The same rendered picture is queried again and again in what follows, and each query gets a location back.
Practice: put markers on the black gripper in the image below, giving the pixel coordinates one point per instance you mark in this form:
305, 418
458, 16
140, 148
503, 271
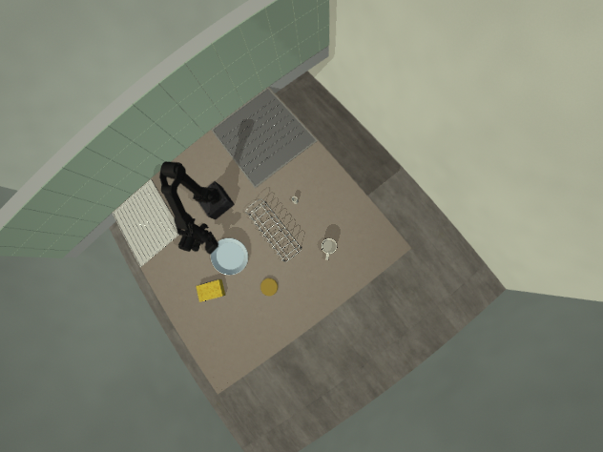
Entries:
204, 236

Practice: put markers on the yellow sponge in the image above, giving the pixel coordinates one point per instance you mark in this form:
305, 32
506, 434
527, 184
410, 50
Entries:
213, 289

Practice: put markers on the beige ribbed draining mat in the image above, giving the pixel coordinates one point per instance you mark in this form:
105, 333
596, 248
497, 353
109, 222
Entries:
146, 222

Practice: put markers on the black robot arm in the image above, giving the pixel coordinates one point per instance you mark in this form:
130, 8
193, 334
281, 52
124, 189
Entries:
182, 219

